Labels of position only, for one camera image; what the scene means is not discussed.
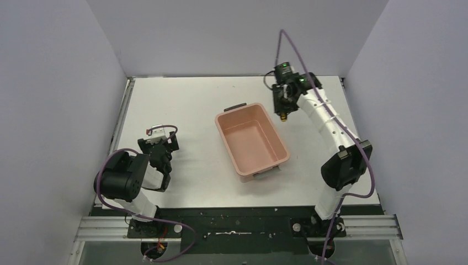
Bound black yellow screwdriver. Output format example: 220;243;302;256
280;113;288;122

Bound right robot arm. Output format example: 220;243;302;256
272;62;373;235

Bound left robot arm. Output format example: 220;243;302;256
94;128;179;223

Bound pink plastic bin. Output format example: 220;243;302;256
215;103;290;183

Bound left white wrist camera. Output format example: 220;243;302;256
146;125;167;144

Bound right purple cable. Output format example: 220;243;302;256
275;29;376;265

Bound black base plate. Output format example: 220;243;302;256
89;204;385;257

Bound aluminium frame rail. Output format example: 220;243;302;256
68;215;408;264

